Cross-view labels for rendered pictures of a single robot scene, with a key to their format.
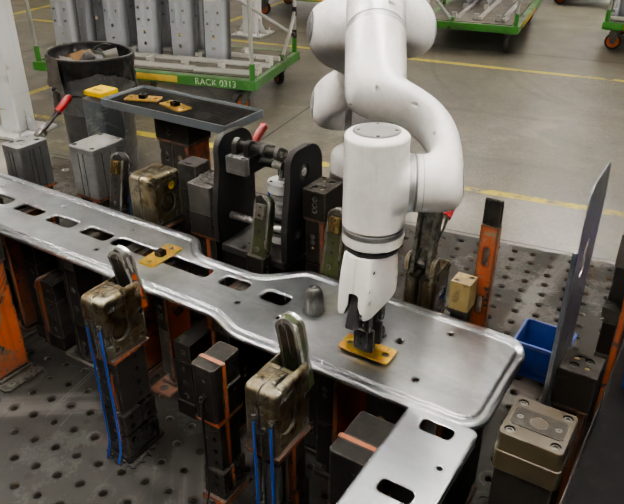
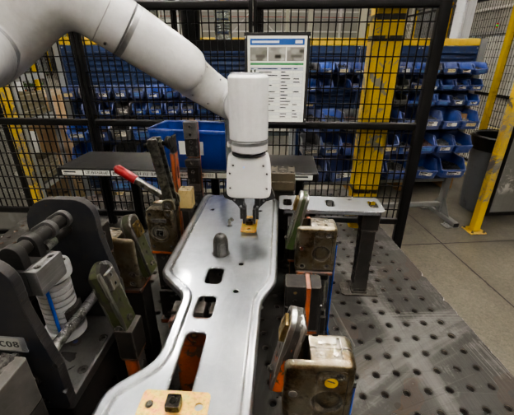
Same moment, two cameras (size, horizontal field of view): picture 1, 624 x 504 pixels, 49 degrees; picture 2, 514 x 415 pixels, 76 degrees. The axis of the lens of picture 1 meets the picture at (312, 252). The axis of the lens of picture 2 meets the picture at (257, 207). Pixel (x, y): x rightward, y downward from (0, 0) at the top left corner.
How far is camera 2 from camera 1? 1.31 m
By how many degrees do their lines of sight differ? 100
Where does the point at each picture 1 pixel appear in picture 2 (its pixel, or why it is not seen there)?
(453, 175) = not seen: hidden behind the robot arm
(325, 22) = not seen: outside the picture
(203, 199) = (24, 388)
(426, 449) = not seen: hidden behind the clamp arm
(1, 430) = not seen: outside the picture
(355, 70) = (193, 48)
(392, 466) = (319, 205)
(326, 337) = (247, 240)
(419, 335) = (220, 216)
